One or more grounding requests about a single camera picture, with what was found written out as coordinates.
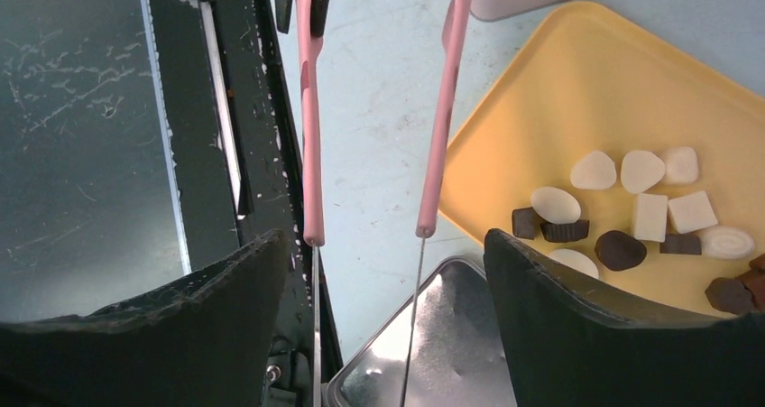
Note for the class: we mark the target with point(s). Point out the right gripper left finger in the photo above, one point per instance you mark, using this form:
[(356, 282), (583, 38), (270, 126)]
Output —
[(202, 340)]

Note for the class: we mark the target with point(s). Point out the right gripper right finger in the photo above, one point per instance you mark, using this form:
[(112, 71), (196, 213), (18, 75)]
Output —
[(572, 340)]

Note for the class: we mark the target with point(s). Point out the pink handled metal tongs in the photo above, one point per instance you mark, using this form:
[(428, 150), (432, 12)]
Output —
[(311, 23)]

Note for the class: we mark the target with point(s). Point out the white chocolate piece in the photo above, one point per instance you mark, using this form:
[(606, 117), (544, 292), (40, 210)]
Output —
[(649, 217), (641, 170), (726, 243), (691, 212), (575, 260), (595, 171), (682, 165), (555, 205)]

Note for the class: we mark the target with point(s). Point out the dark chocolate piece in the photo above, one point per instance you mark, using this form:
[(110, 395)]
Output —
[(619, 251), (688, 244), (525, 223), (565, 233)]

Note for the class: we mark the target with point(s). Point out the brown chocolate piece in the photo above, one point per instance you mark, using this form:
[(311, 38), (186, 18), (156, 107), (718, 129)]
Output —
[(753, 281), (729, 295)]

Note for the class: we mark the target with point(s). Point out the silver metal box lid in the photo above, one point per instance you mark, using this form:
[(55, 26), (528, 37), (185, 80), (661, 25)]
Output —
[(451, 355)]

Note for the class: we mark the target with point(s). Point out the yellow plastic tray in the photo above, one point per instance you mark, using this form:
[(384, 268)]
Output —
[(589, 79)]

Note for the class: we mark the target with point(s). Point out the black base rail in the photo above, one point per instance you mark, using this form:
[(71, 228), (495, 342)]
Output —
[(236, 159)]

